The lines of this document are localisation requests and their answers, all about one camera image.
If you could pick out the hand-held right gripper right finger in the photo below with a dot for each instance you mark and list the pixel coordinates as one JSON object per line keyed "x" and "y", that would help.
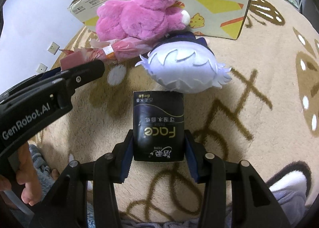
{"x": 192, "y": 158}

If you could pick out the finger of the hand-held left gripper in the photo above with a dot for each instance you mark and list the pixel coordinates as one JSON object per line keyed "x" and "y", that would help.
{"x": 49, "y": 73}
{"x": 82, "y": 75}

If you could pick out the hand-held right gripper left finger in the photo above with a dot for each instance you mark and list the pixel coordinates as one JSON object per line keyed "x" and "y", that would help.
{"x": 124, "y": 160}

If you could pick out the pink tissue pack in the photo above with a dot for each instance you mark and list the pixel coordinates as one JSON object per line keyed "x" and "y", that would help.
{"x": 119, "y": 48}

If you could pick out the black tissue pack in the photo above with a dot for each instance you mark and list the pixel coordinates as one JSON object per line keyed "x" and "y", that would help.
{"x": 158, "y": 123}

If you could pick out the printed cardboard box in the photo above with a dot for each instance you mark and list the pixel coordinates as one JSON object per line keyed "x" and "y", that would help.
{"x": 219, "y": 6}

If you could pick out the person's left hand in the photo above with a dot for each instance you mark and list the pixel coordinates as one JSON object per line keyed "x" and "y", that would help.
{"x": 30, "y": 178}

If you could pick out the pink plush toy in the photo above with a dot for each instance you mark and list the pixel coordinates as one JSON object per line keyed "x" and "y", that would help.
{"x": 139, "y": 16}

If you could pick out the white-haired plush doll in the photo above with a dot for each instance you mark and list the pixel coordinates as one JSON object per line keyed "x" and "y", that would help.
{"x": 182, "y": 68}

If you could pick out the grey fluffy pajamas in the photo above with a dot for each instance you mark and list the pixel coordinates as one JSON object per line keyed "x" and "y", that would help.
{"x": 286, "y": 193}

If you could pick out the white wall socket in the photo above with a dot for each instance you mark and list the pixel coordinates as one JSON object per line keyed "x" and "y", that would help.
{"x": 53, "y": 48}
{"x": 40, "y": 68}

